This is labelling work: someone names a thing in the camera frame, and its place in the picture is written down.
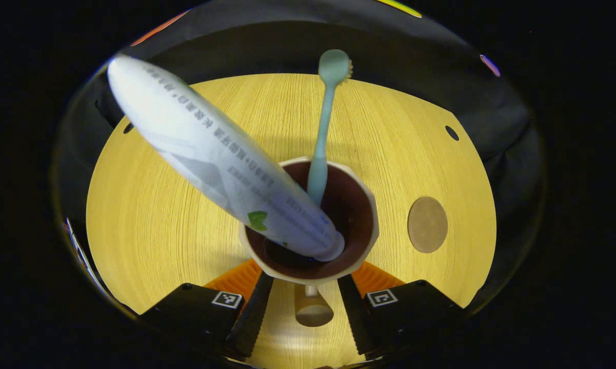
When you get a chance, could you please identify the round brown coaster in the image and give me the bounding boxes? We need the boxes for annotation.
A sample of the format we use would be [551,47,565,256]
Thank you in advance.
[407,196,448,254]

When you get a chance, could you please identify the pale green toothbrush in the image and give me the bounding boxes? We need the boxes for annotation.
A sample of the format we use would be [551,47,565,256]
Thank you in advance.
[306,49,353,208]

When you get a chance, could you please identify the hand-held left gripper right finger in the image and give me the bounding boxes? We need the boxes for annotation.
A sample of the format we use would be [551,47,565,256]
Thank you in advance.
[337,261,467,359]

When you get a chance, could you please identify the white toothpaste tube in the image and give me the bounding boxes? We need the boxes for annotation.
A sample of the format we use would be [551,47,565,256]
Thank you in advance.
[107,54,345,263]

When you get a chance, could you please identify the wooden desktop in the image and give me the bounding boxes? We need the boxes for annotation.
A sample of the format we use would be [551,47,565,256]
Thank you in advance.
[86,73,497,369]

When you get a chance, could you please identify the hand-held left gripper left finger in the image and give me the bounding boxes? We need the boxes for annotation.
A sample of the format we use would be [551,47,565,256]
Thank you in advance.
[138,259,275,359]

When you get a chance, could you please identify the beige cup with brown inside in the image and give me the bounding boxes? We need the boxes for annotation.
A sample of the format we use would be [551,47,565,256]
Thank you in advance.
[239,156,380,329]

